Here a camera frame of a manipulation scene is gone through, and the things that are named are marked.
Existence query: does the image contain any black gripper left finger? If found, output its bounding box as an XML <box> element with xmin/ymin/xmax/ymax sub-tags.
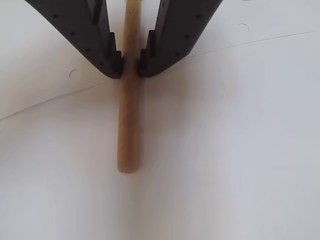
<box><xmin>24</xmin><ymin>0</ymin><xmax>124</xmax><ymax>80</ymax></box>

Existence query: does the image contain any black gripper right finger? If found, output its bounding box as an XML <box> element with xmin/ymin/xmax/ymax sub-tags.
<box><xmin>138</xmin><ymin>0</ymin><xmax>222</xmax><ymax>78</ymax></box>

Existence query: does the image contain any tan wooden pen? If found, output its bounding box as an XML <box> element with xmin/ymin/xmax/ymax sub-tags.
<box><xmin>116</xmin><ymin>0</ymin><xmax>145</xmax><ymax>174</ymax></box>

